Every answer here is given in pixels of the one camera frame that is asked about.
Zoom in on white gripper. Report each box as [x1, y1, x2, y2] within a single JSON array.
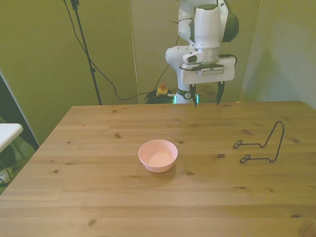
[[179, 57, 236, 108]]

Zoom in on pink plastic bowl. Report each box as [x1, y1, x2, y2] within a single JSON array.
[[138, 139, 179, 173]]

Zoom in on yellow emergency stop button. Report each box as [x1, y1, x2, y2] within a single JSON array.
[[156, 83, 169, 97]]

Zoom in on black tripod stand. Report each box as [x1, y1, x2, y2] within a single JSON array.
[[70, 0, 103, 106]]

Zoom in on black leaning panel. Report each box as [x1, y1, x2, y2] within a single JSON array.
[[0, 70, 40, 149]]

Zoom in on white folding table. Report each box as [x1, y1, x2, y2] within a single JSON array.
[[0, 123, 24, 154]]

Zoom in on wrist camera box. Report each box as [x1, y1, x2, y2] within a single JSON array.
[[181, 63, 225, 75]]

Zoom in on coiled dark cables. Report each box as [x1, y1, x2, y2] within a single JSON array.
[[144, 91, 177, 105]]

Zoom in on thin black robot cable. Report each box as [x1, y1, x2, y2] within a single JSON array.
[[157, 18, 196, 90]]

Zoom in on black wire rack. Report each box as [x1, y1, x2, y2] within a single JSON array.
[[233, 120, 285, 164]]

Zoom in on black cable along tripod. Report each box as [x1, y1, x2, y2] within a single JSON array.
[[62, 0, 150, 101]]

